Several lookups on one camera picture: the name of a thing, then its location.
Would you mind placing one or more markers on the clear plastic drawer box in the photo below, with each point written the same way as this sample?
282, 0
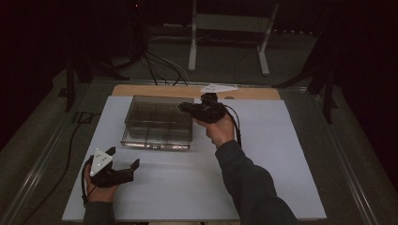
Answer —
153, 114

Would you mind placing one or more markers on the clear plastic drawer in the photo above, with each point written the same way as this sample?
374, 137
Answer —
153, 144

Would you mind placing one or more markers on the person's right hand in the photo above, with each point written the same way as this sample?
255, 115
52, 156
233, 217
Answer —
222, 131

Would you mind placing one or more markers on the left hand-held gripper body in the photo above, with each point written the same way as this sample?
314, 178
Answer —
99, 162

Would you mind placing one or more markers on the person's left hand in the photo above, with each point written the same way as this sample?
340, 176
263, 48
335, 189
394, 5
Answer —
100, 194

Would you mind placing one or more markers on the white board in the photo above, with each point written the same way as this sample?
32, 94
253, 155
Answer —
175, 190

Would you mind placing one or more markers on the black tripod stand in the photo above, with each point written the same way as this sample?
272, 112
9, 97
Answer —
327, 93
70, 84

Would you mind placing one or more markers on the metal floor rail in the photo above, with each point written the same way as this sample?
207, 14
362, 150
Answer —
37, 175
353, 181

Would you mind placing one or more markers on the white metal stand frame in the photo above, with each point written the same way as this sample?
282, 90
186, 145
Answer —
230, 22

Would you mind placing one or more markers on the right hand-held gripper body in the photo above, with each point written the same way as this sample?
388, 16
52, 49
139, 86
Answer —
208, 111

